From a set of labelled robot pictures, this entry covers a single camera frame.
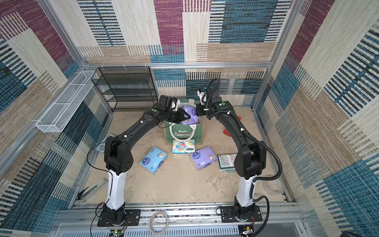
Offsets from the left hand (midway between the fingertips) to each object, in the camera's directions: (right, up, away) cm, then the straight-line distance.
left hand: (191, 117), depth 89 cm
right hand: (+5, +4, -1) cm, 7 cm away
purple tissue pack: (+1, +3, +1) cm, 3 cm away
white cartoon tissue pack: (-4, -19, +3) cm, 20 cm away
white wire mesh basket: (-64, +1, -16) cm, 66 cm away
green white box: (+20, -26, -3) cm, 33 cm away
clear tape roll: (+45, -39, -6) cm, 60 cm away
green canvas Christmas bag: (-9, -8, 0) cm, 13 cm away
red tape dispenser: (+25, -10, +17) cm, 32 cm away
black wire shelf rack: (-47, +22, +20) cm, 56 cm away
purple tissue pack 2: (+8, -24, -1) cm, 25 cm away
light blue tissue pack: (-22, -26, -1) cm, 34 cm away
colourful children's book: (-58, -19, +8) cm, 61 cm away
